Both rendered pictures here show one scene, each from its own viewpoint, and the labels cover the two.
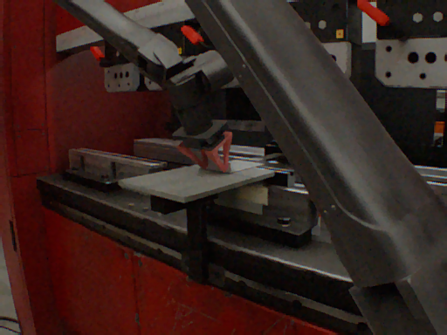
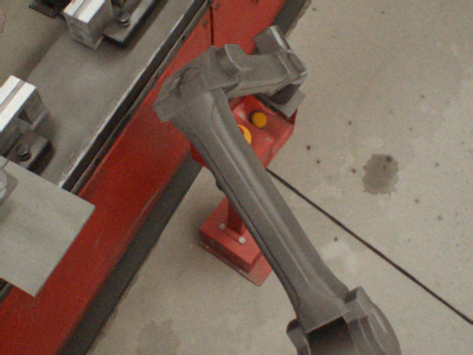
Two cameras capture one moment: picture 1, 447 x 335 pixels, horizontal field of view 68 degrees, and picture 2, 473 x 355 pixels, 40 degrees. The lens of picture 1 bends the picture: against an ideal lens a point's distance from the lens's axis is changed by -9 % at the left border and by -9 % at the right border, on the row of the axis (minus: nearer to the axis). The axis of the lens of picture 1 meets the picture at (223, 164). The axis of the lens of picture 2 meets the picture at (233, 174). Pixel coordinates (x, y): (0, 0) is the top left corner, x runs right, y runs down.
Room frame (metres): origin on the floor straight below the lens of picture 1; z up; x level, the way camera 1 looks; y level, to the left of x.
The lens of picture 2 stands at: (0.39, 0.52, 2.04)
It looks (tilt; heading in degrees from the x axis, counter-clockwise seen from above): 65 degrees down; 258
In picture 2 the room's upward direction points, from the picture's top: 1 degrees clockwise
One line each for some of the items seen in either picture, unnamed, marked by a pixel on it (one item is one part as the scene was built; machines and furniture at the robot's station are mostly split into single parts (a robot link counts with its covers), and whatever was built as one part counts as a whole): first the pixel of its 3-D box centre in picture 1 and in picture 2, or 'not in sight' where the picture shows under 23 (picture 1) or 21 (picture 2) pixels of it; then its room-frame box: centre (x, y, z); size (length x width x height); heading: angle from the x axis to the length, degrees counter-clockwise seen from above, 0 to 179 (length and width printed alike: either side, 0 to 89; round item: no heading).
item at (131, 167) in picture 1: (111, 168); not in sight; (1.16, 0.38, 0.92); 0.50 x 0.06 x 0.10; 50
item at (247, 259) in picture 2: not in sight; (246, 236); (0.20, -0.15, 0.06); 0.25 x 0.20 x 0.12; 133
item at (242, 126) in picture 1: (245, 109); not in sight; (0.81, -0.05, 1.13); 0.10 x 0.02 x 0.10; 50
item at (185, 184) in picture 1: (200, 178); (2, 215); (0.70, 0.05, 1.00); 0.26 x 0.18 x 0.01; 140
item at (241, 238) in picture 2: not in sight; (239, 223); (0.22, -0.17, 0.13); 0.10 x 0.10 x 0.01; 43
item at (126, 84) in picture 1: (129, 64); not in sight; (1.08, 0.28, 1.26); 0.15 x 0.09 x 0.17; 50
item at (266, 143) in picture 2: not in sight; (243, 128); (0.22, -0.17, 0.75); 0.20 x 0.16 x 0.18; 43
